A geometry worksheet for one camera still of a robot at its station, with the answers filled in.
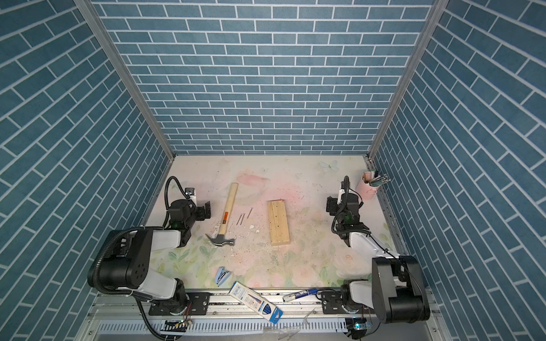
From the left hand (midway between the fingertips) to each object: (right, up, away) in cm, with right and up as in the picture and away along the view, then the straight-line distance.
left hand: (203, 201), depth 94 cm
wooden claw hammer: (+11, -15, -6) cm, 20 cm away
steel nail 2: (+21, -4, +5) cm, 22 cm away
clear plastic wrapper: (+37, -39, -26) cm, 60 cm away
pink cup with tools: (+75, +7, +1) cm, 75 cm away
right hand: (+62, +2, -4) cm, 62 cm away
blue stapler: (+13, -26, -16) cm, 33 cm away
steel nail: (+17, -9, +1) cm, 20 cm away
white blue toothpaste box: (+28, -33, -22) cm, 49 cm away
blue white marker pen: (+42, -31, -19) cm, 56 cm away
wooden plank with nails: (+34, -10, -6) cm, 36 cm away
